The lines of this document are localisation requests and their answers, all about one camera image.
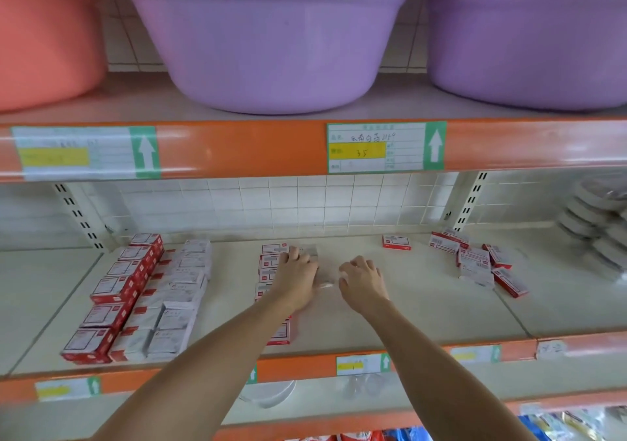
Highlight person's left hand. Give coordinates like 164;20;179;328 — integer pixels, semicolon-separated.
266;246;321;316

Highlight person's right hand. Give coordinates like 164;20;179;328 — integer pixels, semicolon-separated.
338;256;391;318

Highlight pile of red white boxes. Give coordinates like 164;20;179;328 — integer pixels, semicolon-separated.
382;230;530;300

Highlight white shelf with orange edges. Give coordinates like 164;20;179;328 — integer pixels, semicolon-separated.
0;68;627;441

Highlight person's left forearm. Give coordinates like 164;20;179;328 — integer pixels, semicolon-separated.
93;293;300;441

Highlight person's right forearm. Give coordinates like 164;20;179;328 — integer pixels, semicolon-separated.
362;299;538;441

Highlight white perforated shelf upright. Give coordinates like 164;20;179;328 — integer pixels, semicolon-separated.
54;183;109;251
453;171;488;233

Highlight cluster of clear glasses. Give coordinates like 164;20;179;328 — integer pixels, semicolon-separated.
343;372;393;398

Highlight large label with green arrow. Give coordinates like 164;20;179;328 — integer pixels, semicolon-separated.
327;120;447;175
12;127;161;181

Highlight white handwritten label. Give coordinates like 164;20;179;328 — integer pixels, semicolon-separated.
536;340;568;359

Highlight stacks of wrapped containers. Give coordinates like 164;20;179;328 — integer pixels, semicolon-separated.
558;176;627;280

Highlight purple plastic basin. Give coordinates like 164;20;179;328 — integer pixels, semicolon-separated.
423;0;627;112
110;0;421;116

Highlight orange plastic basin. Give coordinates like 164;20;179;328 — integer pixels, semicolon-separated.
0;0;109;114

